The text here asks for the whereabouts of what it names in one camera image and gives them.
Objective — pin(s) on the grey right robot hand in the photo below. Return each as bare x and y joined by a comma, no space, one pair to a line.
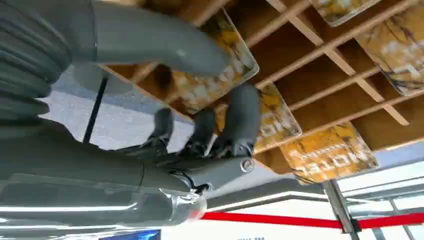
82,172

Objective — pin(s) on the ribbed grey right arm sleeve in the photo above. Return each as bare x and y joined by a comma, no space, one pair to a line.
26,59

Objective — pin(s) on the yellow printed card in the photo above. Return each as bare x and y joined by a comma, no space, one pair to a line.
276,122
212,89
341,10
397,49
328,154

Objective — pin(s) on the blue screen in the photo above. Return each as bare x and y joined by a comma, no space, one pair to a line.
132,236

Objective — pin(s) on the metal stanchion post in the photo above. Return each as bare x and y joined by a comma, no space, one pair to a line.
341,208

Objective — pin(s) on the grey metal railing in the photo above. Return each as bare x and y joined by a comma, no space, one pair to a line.
397,198

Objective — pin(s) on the red barrier belt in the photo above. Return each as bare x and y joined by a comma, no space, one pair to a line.
271,219

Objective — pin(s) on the wooden card box with dividers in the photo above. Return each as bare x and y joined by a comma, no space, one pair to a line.
314,76

